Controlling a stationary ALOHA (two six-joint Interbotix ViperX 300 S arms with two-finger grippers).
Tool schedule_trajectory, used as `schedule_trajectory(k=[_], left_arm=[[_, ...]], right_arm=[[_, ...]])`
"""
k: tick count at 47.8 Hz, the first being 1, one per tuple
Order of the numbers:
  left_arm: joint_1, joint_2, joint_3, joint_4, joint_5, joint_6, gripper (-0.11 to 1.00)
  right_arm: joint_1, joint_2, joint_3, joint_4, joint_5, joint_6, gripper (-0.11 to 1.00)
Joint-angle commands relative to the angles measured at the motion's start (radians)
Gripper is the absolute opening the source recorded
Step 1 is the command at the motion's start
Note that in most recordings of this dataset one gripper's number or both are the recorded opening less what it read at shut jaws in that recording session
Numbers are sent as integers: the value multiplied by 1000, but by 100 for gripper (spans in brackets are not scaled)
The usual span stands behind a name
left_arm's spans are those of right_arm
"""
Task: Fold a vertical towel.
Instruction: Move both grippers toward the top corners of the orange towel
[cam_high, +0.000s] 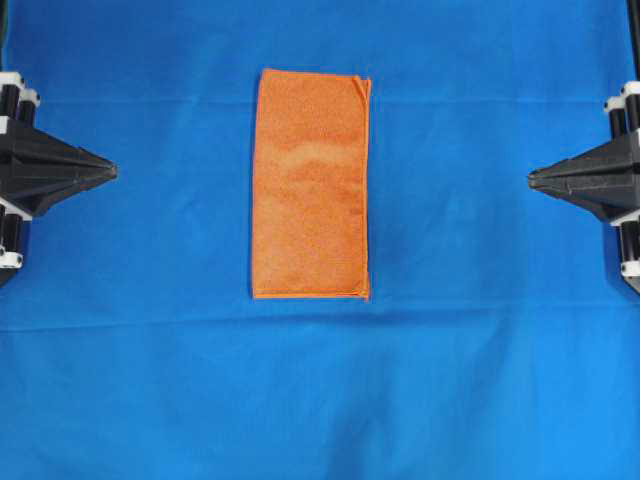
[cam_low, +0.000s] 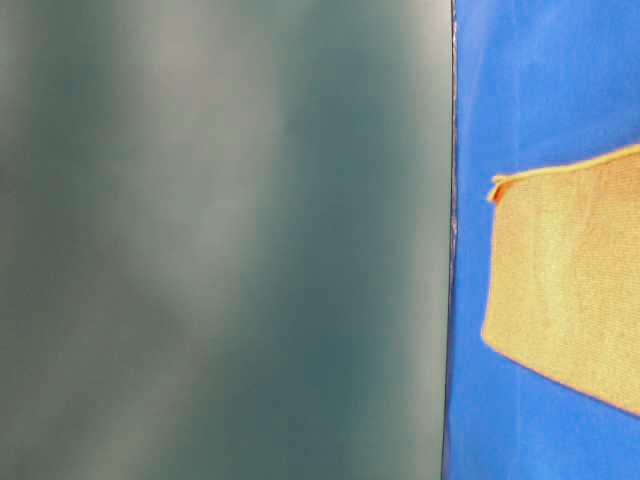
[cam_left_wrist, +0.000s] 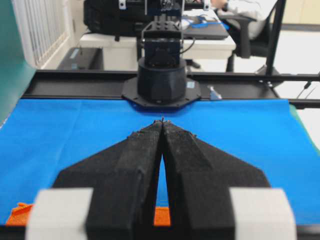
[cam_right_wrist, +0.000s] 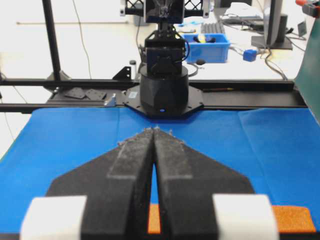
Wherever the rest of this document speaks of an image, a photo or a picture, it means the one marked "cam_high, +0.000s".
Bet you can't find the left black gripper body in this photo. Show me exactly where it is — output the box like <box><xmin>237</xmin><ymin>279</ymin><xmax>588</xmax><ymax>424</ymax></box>
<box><xmin>1</xmin><ymin>71</ymin><xmax>40</xmax><ymax>287</ymax></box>

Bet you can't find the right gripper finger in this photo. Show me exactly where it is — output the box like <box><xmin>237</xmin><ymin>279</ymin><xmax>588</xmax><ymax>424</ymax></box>
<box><xmin>528</xmin><ymin>178</ymin><xmax>631</xmax><ymax>223</ymax></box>
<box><xmin>528</xmin><ymin>144</ymin><xmax>631</xmax><ymax>180</ymax></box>

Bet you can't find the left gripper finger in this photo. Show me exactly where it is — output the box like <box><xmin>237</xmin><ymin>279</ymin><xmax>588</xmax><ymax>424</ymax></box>
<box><xmin>19</xmin><ymin>169</ymin><xmax>118</xmax><ymax>216</ymax></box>
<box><xmin>19</xmin><ymin>127</ymin><xmax>117</xmax><ymax>172</ymax></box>

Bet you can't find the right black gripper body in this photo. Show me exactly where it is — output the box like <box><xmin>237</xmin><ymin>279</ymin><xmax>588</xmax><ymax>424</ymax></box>
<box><xmin>603</xmin><ymin>79</ymin><xmax>640</xmax><ymax>295</ymax></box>

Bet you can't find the orange towel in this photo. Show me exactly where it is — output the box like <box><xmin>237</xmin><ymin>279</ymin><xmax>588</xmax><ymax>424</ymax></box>
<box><xmin>251</xmin><ymin>69</ymin><xmax>372</xmax><ymax>299</ymax></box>

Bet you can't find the blue table cloth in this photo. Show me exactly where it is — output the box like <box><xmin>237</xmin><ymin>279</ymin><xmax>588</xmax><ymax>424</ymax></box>
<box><xmin>1</xmin><ymin>1</ymin><xmax>639</xmax><ymax>479</ymax></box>

